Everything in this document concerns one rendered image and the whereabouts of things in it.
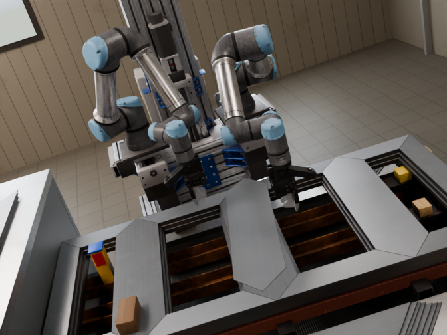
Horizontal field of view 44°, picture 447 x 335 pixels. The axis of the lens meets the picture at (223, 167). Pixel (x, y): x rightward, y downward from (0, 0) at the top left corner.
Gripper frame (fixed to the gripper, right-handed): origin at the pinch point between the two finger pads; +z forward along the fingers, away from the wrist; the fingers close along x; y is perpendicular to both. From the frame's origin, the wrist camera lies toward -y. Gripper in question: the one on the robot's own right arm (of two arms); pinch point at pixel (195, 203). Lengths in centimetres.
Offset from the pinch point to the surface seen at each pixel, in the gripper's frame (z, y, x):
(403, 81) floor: 92, 198, 259
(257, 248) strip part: 5.8, 17.7, -34.0
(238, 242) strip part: 5.8, 11.8, -27.0
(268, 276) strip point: 6, 18, -50
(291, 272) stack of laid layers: 6, 25, -52
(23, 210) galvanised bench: -12, -69, 15
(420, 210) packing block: 12, 78, -33
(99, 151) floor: 92, -92, 314
